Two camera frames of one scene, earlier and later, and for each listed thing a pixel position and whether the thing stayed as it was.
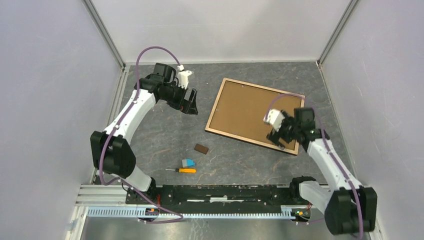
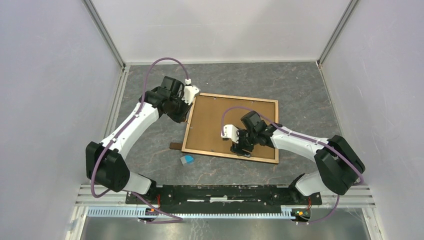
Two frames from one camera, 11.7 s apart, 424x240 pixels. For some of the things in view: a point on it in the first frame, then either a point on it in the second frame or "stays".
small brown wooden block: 201,148 to 176,145
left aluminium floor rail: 115,105 stays
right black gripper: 274,136 to 237,148
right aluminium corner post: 349,9 stays
